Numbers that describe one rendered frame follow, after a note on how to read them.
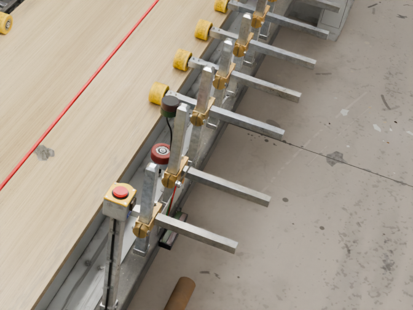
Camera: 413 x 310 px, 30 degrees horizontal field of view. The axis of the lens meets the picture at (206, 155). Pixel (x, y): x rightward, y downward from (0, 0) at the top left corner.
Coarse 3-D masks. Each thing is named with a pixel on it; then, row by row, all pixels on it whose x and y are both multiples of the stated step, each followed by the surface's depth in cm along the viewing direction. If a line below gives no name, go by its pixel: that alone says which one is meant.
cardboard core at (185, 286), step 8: (184, 280) 337; (192, 280) 338; (176, 288) 334; (184, 288) 334; (192, 288) 337; (176, 296) 330; (184, 296) 331; (168, 304) 327; (176, 304) 327; (184, 304) 330
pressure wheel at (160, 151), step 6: (156, 144) 275; (162, 144) 276; (156, 150) 273; (162, 150) 272; (168, 150) 274; (156, 156) 271; (162, 156) 271; (168, 156) 271; (156, 162) 272; (162, 162) 272
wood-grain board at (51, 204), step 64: (64, 0) 335; (128, 0) 343; (192, 0) 351; (0, 64) 296; (64, 64) 302; (128, 64) 308; (0, 128) 270; (64, 128) 275; (128, 128) 280; (0, 192) 248; (64, 192) 252; (0, 256) 229; (64, 256) 233
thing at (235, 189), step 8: (160, 168) 277; (184, 168) 275; (192, 168) 276; (192, 176) 274; (200, 176) 273; (208, 176) 274; (208, 184) 274; (216, 184) 272; (224, 184) 272; (232, 184) 273; (232, 192) 272; (240, 192) 271; (248, 192) 271; (256, 192) 271; (248, 200) 272; (256, 200) 270; (264, 200) 269
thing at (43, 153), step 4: (36, 148) 265; (40, 148) 264; (44, 148) 264; (48, 148) 265; (36, 152) 263; (40, 152) 264; (44, 152) 263; (48, 152) 264; (52, 152) 263; (40, 156) 262; (44, 156) 262; (48, 156) 263; (52, 156) 263; (40, 160) 261; (44, 160) 261
